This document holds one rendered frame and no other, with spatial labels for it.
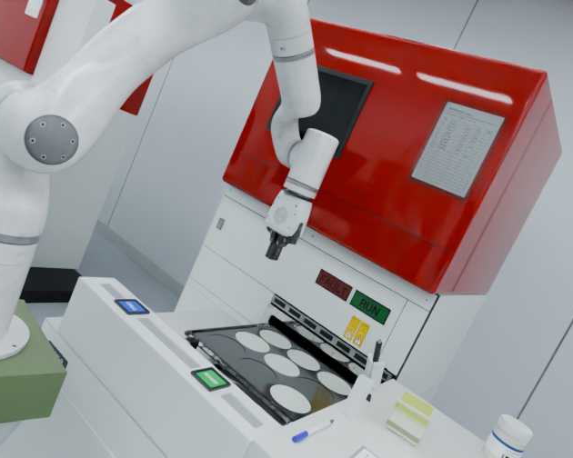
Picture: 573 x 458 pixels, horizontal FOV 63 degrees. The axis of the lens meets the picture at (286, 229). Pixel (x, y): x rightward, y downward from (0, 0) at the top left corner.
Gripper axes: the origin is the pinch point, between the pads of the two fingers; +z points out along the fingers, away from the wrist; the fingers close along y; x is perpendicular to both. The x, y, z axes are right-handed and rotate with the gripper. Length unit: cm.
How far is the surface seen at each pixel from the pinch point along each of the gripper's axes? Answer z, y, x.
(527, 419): 49, 28, 186
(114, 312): 20.0, -0.4, -35.1
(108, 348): 26.9, 1.9, -34.7
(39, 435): 55, -8, -37
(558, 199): -59, -3, 179
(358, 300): 6.2, 9.0, 30.3
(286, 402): 26.6, 23.7, -1.8
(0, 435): 34, 15, -55
